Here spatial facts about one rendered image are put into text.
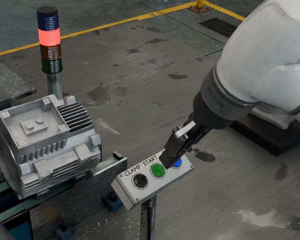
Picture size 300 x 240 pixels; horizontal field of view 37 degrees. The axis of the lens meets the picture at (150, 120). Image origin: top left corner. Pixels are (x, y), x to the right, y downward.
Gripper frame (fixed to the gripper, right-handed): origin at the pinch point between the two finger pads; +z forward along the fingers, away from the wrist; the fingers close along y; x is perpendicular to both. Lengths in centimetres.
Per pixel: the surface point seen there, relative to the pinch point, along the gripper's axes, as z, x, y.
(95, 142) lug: 18.8, -15.1, 2.2
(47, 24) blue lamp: 24, -54, -9
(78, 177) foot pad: 28.6, -11.8, 6.2
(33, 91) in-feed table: 54, -51, -8
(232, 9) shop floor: 208, -142, -326
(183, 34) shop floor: 202, -130, -237
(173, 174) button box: 8.3, 2.3, -3.3
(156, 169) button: 7.5, -0.3, 0.1
